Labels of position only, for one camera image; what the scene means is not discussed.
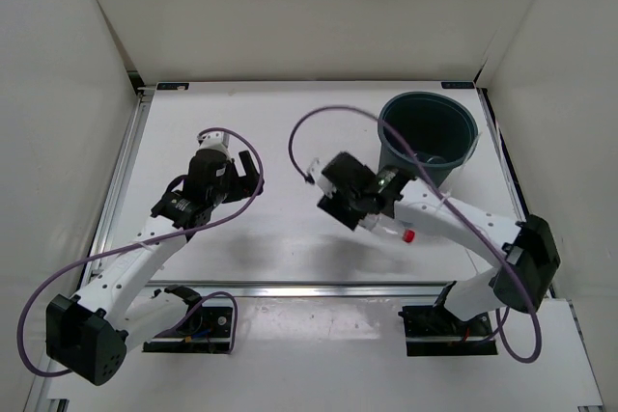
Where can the dark teal plastic bin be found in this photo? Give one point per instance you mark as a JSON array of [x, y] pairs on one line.
[[441, 132]]

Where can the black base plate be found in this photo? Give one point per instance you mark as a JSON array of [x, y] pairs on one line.
[[432, 332], [209, 331]]

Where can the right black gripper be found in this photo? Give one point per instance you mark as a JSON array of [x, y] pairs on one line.
[[331, 206]]

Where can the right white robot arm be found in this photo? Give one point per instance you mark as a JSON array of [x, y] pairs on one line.
[[393, 204]]

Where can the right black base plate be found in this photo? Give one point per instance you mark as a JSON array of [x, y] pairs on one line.
[[432, 332]]

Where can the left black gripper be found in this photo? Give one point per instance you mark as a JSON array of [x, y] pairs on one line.
[[250, 172]]

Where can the aluminium table edge rail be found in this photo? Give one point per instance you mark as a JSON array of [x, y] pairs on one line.
[[273, 289]]

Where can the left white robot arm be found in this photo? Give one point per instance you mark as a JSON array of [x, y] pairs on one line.
[[91, 332]]

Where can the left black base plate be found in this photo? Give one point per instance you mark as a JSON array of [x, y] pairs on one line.
[[209, 331]]

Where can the red label red cap bottle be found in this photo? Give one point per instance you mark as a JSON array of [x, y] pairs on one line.
[[389, 229]]

